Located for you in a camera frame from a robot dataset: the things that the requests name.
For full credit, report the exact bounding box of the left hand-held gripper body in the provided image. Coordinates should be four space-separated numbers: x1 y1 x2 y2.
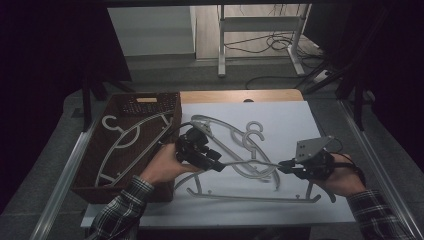
174 127 222 168

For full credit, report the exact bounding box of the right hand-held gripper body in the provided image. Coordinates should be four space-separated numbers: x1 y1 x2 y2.
293 135 335 181

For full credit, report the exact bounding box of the grey plastic clothes hanger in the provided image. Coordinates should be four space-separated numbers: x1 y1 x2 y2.
94 111 175 188
190 114 284 192
174 130 337 204

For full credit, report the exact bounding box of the brown woven basket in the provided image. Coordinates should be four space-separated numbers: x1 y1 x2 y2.
70 92 183 205

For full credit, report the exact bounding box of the person's left hand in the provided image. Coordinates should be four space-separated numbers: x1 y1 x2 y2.
139 142 202 188

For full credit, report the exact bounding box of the person's right hand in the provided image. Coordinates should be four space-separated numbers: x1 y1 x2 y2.
312 153 367 198

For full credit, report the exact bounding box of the white board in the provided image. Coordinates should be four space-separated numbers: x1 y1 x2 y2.
80 100 356 228

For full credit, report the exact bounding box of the black stand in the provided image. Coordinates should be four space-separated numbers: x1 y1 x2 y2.
301 59 368 132
81 71 136 132

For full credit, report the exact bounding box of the white power strip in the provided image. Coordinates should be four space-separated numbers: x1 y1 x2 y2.
313 69 331 84

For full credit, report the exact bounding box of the white cabinet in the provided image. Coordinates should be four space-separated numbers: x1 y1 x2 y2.
107 5 197 57

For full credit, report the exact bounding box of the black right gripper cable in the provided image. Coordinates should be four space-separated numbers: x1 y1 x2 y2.
331 137 367 188

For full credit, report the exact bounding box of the aluminium rail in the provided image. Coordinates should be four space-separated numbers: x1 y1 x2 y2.
29 129 96 240
339 99 424 240

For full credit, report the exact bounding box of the black floor cable tangle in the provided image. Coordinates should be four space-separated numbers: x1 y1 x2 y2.
224 31 326 60

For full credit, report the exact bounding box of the white metal desk frame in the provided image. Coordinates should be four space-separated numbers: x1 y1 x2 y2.
217 3 313 78

